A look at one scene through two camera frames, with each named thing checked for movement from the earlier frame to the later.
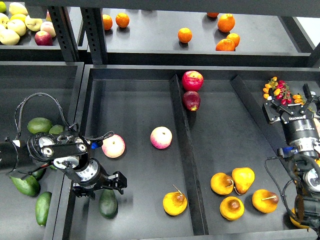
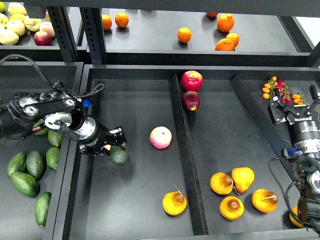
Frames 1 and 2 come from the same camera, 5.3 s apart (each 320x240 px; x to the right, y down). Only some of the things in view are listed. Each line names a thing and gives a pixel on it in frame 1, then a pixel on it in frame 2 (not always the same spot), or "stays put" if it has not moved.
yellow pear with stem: (174, 203) stays put
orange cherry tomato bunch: (272, 84) stays put
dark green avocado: (108, 203) -> (118, 156)
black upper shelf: (192, 37) stays put
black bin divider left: (191, 181) stays put
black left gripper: (93, 177) -> (115, 136)
